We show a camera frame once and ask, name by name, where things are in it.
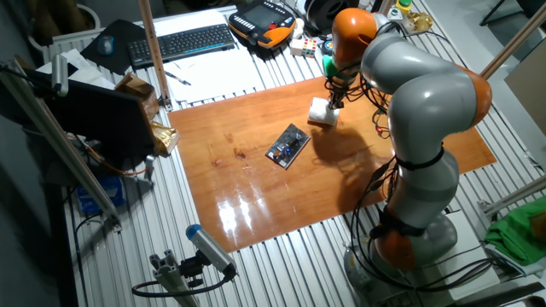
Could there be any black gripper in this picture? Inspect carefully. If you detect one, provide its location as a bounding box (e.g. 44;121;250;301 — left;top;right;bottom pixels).
327;78;349;111

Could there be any white toilet paper roll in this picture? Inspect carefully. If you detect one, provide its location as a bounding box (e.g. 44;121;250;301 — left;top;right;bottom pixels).
307;96;341;127

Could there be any crumpled white paper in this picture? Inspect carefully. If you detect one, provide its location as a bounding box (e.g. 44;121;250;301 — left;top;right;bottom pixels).
36;48;117;91

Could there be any colourful Rubik's cube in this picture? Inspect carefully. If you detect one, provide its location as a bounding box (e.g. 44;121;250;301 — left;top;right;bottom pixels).
301;38;319;59

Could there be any black filament spool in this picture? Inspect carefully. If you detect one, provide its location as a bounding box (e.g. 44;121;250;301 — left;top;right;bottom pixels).
305;0;359;33

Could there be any black and orange teach pendant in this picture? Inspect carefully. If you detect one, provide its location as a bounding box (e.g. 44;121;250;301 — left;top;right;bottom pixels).
227;0;297;50

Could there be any crumpled gold foil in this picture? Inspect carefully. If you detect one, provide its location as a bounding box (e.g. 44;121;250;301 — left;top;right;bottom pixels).
404;11;435;33

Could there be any brown wooden board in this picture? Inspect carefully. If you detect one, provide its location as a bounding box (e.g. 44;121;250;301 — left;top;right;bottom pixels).
167;74;498;253

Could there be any white paper sheet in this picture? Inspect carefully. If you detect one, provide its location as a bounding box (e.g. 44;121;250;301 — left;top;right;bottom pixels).
161;44;274;106

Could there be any dark pen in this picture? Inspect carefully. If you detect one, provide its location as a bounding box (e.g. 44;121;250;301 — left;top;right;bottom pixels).
164;70;192;86

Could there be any black keyboard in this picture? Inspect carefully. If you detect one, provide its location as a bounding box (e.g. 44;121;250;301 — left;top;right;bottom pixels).
126;23;236;68

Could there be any white paper stack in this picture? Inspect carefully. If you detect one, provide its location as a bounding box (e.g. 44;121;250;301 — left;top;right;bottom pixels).
151;8;240;38

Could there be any gold foil bag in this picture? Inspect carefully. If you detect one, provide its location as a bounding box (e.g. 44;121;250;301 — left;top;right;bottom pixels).
149;120;180;157

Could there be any black chair base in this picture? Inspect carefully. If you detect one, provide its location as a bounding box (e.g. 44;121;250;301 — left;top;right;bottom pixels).
479;0;546;27

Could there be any beige panel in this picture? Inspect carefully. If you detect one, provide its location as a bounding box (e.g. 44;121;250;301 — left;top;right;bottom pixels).
504;40;546;137

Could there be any brown cardboard box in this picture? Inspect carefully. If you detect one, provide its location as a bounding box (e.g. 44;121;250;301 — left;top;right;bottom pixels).
113;72;160;122

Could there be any aluminium profile bar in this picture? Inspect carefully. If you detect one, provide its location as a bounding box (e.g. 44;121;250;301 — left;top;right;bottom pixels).
477;174;546;218

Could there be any green cloth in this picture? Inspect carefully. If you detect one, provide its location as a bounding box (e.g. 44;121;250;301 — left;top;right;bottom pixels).
485;195;546;268

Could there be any black mouse pad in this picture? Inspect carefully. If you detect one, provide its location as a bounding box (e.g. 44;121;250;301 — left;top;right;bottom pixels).
79;19;148;77

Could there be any black flat monitor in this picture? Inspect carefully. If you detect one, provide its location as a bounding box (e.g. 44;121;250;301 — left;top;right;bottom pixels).
25;70;157;161

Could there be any short aluminium profile piece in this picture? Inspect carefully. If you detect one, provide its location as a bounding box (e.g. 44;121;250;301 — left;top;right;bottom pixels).
148;250;201;307

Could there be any blue box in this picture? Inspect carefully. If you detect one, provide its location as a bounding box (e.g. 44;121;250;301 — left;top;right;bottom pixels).
76;174;127;217

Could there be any grey metal bar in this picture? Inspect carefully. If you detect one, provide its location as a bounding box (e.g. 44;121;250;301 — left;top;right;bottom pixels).
447;281;546;307

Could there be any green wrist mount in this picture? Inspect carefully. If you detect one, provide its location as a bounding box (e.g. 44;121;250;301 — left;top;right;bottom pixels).
322;54;357;81

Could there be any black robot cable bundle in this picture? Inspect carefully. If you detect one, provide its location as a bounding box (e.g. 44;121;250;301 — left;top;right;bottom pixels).
323;20;498;295

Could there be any metal frame post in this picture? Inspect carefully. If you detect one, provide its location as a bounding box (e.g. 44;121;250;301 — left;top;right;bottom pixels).
479;2;546;80
136;0;174;112

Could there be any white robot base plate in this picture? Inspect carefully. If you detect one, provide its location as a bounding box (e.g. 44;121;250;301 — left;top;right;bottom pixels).
426;211;501;302

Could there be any silver camera with blue cap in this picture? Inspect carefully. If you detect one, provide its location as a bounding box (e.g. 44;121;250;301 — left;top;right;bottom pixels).
185;223;238;278

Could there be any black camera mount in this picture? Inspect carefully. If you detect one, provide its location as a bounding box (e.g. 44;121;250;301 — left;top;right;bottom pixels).
178;250;210;289

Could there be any orange cable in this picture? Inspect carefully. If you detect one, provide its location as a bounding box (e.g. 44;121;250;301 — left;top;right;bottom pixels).
70;134;148;177

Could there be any white curved chair frame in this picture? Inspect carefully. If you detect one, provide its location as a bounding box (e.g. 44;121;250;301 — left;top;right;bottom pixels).
27;3;102;52

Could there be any black camera cable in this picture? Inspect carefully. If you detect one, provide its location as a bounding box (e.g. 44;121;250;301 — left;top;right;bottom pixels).
131;266;238;298

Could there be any long aluminium frame rail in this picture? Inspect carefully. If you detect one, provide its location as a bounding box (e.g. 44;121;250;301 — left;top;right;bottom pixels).
0;57;123;231

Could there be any silver depth camera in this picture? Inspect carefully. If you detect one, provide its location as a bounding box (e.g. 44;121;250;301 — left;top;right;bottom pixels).
50;54;69;98

